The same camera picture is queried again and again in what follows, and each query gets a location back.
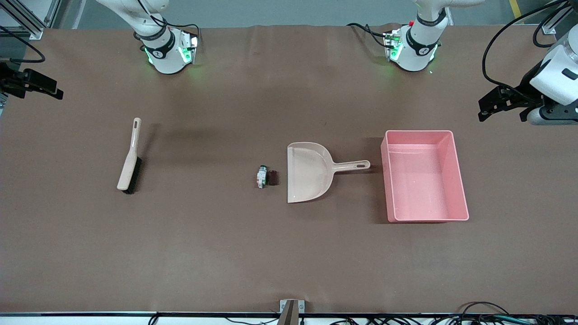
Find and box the aluminium frame profile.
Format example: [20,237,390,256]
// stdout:
[0,0,61,40]
[542,0,578,35]

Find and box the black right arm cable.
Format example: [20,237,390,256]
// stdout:
[0,25,46,64]

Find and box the pink plastic bin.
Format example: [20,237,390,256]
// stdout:
[380,130,470,223]

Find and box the brown post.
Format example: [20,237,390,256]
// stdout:
[277,300,298,325]

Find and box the beige plastic dustpan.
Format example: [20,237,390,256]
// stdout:
[287,142,371,204]

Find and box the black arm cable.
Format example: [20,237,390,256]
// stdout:
[0,25,46,64]
[481,0,570,92]

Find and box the metal table edge bracket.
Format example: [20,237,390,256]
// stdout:
[280,299,305,325]

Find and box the beige brush with black bristles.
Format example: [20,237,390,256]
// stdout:
[117,117,143,195]

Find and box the black left base cable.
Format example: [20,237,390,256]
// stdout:
[347,23,390,48]

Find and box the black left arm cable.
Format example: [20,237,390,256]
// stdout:
[481,0,570,92]

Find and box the black cable loop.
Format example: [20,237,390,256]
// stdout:
[456,301,511,325]

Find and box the brown table cover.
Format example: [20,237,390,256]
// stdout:
[0,23,578,315]

